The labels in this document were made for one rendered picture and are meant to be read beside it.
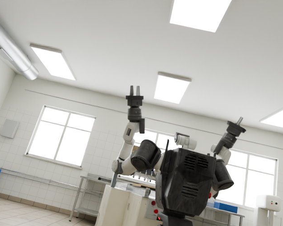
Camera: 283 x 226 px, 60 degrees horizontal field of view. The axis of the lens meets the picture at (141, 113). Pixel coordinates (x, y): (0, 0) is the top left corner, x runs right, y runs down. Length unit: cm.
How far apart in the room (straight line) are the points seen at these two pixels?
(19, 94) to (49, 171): 217
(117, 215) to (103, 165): 345
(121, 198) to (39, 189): 389
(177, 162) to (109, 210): 153
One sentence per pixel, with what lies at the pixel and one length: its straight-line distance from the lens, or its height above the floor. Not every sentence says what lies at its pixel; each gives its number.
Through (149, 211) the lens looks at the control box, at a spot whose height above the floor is 75.
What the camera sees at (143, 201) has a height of 81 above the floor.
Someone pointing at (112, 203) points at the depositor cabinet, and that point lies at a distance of 261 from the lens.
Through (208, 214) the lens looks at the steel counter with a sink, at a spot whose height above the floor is 73.
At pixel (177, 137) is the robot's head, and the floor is 120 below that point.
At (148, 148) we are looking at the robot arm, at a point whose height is 110.
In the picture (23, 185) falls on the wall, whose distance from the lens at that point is 645.
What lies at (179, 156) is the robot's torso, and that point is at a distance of 119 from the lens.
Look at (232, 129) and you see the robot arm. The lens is 166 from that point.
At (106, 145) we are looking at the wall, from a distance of 605.
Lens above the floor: 88
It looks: 17 degrees up
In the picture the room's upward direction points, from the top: 14 degrees clockwise
